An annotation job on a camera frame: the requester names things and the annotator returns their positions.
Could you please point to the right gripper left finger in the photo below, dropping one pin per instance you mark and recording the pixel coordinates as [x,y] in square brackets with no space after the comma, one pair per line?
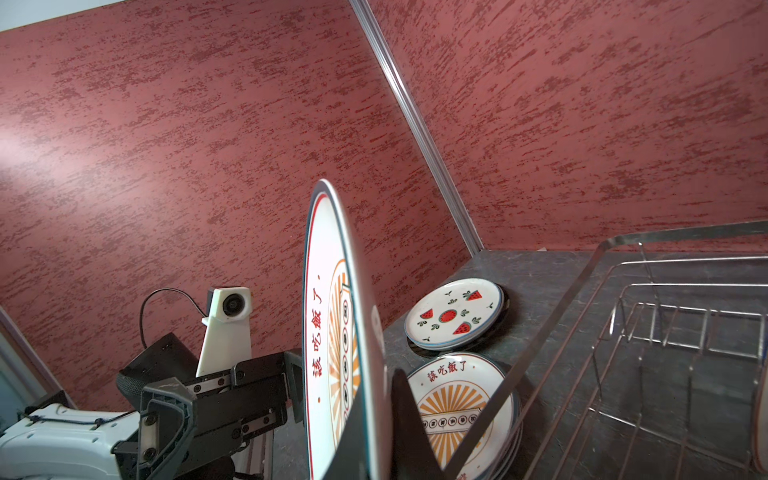
[349,459]

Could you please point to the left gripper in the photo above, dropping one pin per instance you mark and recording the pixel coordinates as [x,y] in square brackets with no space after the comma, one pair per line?
[190,427]

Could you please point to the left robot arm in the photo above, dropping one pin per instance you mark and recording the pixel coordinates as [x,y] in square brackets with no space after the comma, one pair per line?
[53,441]

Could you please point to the wire dish rack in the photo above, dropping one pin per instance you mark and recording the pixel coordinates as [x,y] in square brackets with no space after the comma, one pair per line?
[640,360]

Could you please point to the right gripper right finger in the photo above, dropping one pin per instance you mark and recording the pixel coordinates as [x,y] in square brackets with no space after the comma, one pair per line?
[412,455]

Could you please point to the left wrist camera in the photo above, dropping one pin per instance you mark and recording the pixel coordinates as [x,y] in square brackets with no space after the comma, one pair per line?
[227,339]

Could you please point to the white plate red text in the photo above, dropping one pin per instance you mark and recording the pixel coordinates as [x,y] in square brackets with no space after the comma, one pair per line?
[506,460]

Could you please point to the small sunburst plate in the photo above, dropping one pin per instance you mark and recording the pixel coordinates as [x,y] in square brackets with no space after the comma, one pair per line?
[344,366]

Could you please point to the brown patterned plate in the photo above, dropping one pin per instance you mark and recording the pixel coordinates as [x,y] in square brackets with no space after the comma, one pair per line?
[450,392]

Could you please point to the watermelon pattern plate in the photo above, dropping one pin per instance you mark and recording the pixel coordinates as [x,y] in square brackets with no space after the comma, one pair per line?
[454,313]

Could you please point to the dark striped rim plate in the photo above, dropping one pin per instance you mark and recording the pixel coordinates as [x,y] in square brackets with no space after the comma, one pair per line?
[498,324]

